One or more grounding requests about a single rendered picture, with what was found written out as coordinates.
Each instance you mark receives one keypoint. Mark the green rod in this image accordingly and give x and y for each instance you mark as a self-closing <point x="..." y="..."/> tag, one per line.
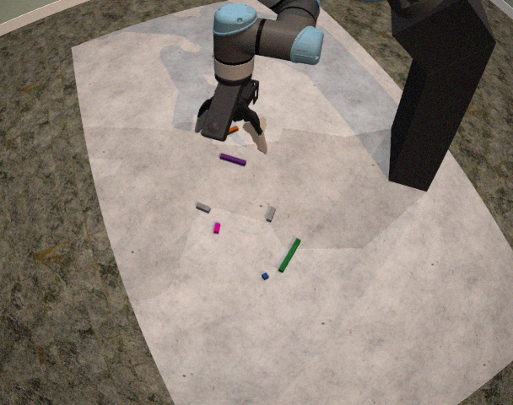
<point x="289" y="255"/>

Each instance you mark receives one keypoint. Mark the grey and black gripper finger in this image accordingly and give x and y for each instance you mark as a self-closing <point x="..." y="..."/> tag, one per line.
<point x="202" y="115"/>
<point x="255" y="128"/>

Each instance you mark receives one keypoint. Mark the purple rod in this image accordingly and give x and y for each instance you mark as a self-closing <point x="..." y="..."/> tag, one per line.
<point x="233" y="159"/>

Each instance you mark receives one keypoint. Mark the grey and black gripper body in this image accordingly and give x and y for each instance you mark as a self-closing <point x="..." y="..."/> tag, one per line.
<point x="248" y="94"/>

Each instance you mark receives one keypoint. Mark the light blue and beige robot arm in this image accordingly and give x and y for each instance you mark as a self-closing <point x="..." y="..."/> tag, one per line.
<point x="236" y="36"/>

